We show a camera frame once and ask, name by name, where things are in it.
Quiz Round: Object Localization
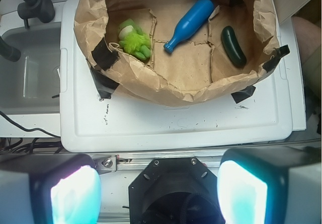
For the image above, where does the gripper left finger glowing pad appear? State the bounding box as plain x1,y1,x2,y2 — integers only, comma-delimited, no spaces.
1,154,101,223

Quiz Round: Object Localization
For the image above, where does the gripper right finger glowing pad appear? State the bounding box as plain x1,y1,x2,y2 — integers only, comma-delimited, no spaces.
217,147,321,223

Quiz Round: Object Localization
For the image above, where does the blue plastic bottle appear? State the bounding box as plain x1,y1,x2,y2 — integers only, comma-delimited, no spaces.
164,0,215,53

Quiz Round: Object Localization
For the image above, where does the grey toy sink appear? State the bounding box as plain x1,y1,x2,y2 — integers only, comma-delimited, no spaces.
1,22,61,115

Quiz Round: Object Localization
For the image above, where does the white plastic bin lid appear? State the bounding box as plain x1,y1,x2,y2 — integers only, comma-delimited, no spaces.
59,0,293,152

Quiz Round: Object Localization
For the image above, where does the dark green cucumber toy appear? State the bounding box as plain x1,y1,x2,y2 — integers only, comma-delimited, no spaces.
221,26,247,68

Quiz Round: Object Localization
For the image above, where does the green plush frog toy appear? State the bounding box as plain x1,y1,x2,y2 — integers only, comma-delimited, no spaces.
117,19,151,61

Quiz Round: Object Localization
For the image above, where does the black faucet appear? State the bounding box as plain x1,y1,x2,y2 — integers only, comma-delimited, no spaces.
17,0,55,29

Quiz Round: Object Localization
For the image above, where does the brown paper bag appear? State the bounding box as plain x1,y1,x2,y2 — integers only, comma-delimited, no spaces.
74,0,288,107

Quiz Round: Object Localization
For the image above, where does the aluminium rail frame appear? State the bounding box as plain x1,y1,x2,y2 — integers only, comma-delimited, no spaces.
90,148,226,174

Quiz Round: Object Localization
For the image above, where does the black cable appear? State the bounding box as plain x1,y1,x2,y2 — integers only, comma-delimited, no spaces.
0,110,61,138

